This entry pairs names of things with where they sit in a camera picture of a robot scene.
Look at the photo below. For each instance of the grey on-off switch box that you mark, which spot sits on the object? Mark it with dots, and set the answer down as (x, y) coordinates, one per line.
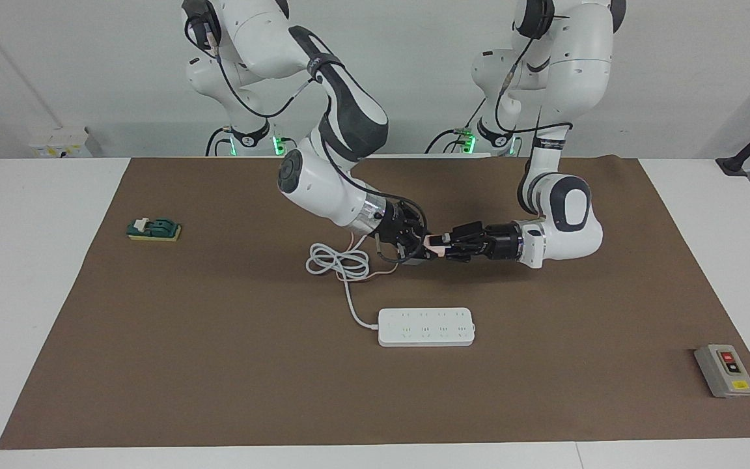
(725, 371)

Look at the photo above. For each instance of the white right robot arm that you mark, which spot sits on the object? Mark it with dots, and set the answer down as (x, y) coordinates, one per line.
(342, 117)

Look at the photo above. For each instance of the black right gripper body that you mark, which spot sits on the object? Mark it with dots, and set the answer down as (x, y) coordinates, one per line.
(398, 225)

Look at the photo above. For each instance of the green knife switch block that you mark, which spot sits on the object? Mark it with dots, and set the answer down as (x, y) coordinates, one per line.
(157, 228)

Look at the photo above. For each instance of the pink charger adapter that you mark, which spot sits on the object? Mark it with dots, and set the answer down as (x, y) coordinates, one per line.
(435, 243)

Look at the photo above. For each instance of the white power strip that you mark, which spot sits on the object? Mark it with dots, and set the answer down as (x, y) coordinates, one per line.
(427, 327)

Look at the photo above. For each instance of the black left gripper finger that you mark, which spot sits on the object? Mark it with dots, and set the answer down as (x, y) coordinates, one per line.
(454, 237)
(456, 255)

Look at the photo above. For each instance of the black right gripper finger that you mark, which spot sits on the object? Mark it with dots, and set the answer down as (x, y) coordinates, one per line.
(417, 255)
(422, 233)

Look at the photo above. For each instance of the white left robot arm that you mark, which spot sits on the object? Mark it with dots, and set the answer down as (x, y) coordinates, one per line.
(564, 78)

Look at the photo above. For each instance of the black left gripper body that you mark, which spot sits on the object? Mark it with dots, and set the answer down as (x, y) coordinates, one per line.
(495, 242)

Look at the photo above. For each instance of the white box with yellow labels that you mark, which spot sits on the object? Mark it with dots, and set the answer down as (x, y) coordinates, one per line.
(59, 143)

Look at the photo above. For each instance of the brown table mat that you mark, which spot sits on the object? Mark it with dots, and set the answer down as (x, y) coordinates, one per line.
(284, 391)

